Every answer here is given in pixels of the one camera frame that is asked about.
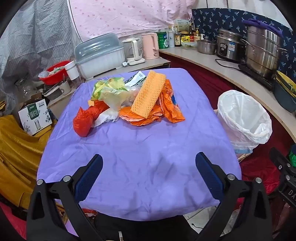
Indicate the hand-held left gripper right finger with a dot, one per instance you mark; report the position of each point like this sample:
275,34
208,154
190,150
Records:
208,176

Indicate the brown sauce bottle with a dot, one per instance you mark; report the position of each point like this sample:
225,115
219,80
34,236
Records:
177,39

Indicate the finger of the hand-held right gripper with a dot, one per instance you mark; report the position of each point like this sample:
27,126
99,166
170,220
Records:
278,160

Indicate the blue patterned cloth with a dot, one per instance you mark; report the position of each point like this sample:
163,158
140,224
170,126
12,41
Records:
215,20

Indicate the bin with white liner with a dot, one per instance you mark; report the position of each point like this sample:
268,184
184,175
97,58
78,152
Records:
240,115

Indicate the pink electric kettle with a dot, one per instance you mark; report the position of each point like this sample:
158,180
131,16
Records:
149,46

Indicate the red plastic bag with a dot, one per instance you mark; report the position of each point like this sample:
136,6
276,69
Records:
84,120

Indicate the clear food container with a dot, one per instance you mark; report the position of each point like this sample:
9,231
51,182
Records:
189,45

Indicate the purple cloth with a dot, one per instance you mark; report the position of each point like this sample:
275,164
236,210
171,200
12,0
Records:
263,24

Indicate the green tin can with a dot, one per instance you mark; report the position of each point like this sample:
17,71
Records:
163,40

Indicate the dark teal basin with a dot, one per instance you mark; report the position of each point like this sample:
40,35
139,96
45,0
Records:
283,99

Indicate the curved wooden counter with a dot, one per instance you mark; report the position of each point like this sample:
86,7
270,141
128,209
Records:
208,60

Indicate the white paper tissue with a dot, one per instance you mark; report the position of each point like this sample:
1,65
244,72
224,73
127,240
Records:
105,117

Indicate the purple tablecloth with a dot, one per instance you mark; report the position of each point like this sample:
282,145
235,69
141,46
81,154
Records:
138,162

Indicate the orange foam fruit net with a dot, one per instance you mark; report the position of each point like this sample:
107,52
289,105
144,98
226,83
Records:
149,92

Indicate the large steel steamer pot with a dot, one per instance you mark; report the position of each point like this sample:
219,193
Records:
263,53

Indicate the white power plug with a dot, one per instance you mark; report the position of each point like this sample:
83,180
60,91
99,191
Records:
125,64

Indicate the black induction cooker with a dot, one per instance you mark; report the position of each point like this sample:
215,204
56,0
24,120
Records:
256,76

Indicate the yellow oil bottle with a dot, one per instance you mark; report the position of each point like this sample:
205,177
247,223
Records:
197,34

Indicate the pink dotted cloth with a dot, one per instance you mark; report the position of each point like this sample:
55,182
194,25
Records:
127,16

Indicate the small steel pot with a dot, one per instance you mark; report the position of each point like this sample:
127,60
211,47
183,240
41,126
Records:
205,47

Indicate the grey plastic sheet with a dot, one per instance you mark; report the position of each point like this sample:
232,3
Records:
34,39

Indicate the green white drink carton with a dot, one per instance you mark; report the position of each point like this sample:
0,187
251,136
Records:
136,78

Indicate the steel rice cooker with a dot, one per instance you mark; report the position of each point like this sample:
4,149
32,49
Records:
229,46

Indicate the red cloth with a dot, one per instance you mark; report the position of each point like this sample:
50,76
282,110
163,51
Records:
203,78

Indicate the white floral cardboard box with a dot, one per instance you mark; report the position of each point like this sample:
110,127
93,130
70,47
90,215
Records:
34,117

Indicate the red plastic basin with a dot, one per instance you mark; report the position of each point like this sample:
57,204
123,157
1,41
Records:
54,75

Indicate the yellow packet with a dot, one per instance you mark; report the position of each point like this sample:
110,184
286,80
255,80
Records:
185,39

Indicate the orange striped plastic bag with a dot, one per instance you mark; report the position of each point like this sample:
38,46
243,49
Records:
136,118

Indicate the white green carton box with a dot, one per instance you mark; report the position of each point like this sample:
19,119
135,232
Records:
181,24

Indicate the dark soy sauce bottle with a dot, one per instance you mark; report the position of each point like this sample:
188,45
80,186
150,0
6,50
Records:
191,33

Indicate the white plastic cup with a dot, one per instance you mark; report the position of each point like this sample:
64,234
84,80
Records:
72,70

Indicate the orange printed plastic bag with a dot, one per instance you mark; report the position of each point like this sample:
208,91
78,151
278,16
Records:
170,104

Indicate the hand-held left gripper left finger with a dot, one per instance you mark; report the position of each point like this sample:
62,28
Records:
89,178

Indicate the yellow green plastic bag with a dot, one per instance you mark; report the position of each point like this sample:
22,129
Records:
104,87

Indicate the white bottle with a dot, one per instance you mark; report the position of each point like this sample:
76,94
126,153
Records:
171,38

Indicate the white ceramic pot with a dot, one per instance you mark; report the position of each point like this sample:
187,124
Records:
64,88

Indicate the white glass electric kettle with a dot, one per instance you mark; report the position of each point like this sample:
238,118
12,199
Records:
131,49

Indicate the clear plastic bag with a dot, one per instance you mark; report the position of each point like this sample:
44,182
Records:
116,98

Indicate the yellow cloth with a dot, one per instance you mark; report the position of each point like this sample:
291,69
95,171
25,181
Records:
20,157

